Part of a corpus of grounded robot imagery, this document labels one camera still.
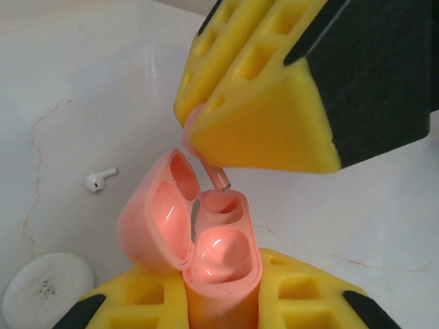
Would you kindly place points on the pink earbud charging case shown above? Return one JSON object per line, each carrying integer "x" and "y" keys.
{"x": 144, "y": 233}

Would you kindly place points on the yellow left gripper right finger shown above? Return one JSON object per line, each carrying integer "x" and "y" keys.
{"x": 308, "y": 301}

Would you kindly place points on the pink earbud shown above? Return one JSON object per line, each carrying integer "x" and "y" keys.
{"x": 219, "y": 180}

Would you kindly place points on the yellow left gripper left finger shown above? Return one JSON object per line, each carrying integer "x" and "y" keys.
{"x": 137, "y": 301}

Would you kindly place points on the white earbud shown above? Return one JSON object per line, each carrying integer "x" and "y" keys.
{"x": 94, "y": 181}

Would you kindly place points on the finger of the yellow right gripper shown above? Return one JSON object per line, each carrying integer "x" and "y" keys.
{"x": 274, "y": 130}
{"x": 205, "y": 51}

